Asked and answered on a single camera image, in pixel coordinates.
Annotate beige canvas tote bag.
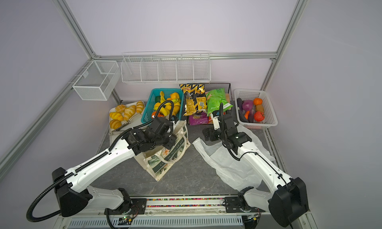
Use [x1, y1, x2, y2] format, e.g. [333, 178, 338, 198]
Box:
[134, 120, 191, 182]

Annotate green snack bag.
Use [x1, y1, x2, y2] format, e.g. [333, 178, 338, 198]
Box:
[206, 88, 233, 116]

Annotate white plastic grocery bag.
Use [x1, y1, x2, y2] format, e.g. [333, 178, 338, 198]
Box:
[189, 124, 270, 195]

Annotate yellow black chips bag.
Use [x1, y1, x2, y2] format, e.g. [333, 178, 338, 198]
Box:
[180, 84, 208, 116]

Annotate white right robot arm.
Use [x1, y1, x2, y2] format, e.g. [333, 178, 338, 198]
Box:
[203, 114, 309, 228]

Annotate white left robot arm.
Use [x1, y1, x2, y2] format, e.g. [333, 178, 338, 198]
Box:
[26, 116, 179, 222]

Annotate teal plastic fruit basket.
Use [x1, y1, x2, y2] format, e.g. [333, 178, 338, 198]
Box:
[141, 88, 185, 123]

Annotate dark eggplant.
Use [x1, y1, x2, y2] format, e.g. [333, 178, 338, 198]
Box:
[238, 109, 248, 122]
[236, 98, 243, 110]

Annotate purple sweet potato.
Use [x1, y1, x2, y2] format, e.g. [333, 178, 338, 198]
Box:
[248, 109, 255, 123]

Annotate purple snack bag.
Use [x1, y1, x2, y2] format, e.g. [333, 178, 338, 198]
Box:
[188, 112, 209, 125]

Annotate striped bread right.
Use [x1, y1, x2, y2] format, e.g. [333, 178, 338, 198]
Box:
[136, 101, 145, 114]

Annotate purple onion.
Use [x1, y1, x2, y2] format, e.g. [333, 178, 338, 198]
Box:
[242, 100, 253, 112]

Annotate red tomato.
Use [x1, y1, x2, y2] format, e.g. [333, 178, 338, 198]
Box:
[254, 111, 265, 122]

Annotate striped bread loaf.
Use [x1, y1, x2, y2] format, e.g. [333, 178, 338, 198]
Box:
[123, 105, 136, 121]

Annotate white bread tray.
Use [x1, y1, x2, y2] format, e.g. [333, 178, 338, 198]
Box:
[109, 101, 145, 136]

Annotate yellow banana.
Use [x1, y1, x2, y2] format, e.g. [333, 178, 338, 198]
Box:
[160, 91, 181, 104]

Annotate brown potato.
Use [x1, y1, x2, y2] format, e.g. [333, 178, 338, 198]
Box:
[255, 104, 265, 113]

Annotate orange fruit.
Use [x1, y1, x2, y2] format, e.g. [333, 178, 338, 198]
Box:
[170, 92, 180, 100]

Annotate orange pumpkin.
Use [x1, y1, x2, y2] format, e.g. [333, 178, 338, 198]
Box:
[253, 98, 263, 106]

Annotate croissant bread bottom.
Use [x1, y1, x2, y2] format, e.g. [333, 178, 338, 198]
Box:
[109, 119, 122, 129]

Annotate croissant bread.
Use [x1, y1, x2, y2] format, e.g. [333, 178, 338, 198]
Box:
[109, 112, 124, 121]
[115, 105, 126, 114]
[109, 119, 122, 129]

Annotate white plastic vegetable basket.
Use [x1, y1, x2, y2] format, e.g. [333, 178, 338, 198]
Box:
[234, 89, 278, 129]

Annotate croissant bread left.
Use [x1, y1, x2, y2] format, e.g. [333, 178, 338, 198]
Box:
[109, 112, 124, 121]

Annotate croissant bread top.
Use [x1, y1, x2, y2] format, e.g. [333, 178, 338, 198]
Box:
[115, 105, 126, 114]

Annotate black mesh wooden shelf rack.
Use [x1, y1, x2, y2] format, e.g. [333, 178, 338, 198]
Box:
[183, 84, 230, 117]

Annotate metal tongs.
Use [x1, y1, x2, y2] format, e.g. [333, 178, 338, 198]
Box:
[108, 120, 132, 136]

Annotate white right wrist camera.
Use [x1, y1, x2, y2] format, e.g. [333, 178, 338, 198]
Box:
[210, 111, 221, 130]

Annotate white wire wall rack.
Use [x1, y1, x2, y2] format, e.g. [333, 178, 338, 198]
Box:
[120, 51, 211, 83]

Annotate white mesh wall box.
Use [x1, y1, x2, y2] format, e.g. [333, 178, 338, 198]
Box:
[73, 60, 121, 101]

